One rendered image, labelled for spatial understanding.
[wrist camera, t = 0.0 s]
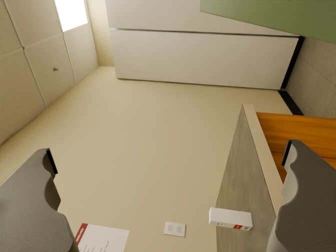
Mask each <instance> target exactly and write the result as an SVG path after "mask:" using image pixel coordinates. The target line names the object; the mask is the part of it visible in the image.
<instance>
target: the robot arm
mask: <svg viewBox="0 0 336 252"><path fill-rule="evenodd" d="M281 165H282V166H284V168H285V170H286V172H287V175H286V178H285V181H284V184H283V187H282V190H281V194H282V196H283V198H284V200H285V202H286V204H285V205H282V206H281V207H280V208H279V211H278V214H277V216H276V219H275V222H274V225H273V228H272V231H271V233H270V236H269V240H268V245H267V250H266V252H336V169H335V168H333V167H332V166H331V165H330V164H329V163H327V162H326V161H325V160H324V159H322V158H321V157H320V156H319V155H318V154H316V153H315V152H314V151H313V150H311V149H310V148H309V147H308V146H307V145H305V144H304V143H303V142H302V141H300V140H296V139H292V140H290V139H288V140H287V143H286V146H285V151H284V155H283V159H282V164H281ZM56 174H58V171H57V168H56V165H55V162H54V159H53V156H52V153H51V150H50V148H41V149H38V150H37V151H35V152H34V153H33V154H32V155H31V156H30V157H29V158H28V159H27V160H26V161H25V162H24V163H23V164H22V165H21V166H20V167H19V168H18V169H17V170H16V171H15V172H14V173H13V174H12V175H10V176H9V177H8V178H7V179H6V180H5V181H4V182H3V183H2V184H1V186H0V252H80V251H79V248H78V245H77V242H76V240H75V237H74V235H73V232H72V230H71V227H70V225H69V223H68V220H67V218H66V216H65V215H64V214H62V213H59V212H58V208H59V205H60V203H61V198H60V196H59V193H58V191H57V188H56V186H55V183H54V178H55V176H56Z"/></svg>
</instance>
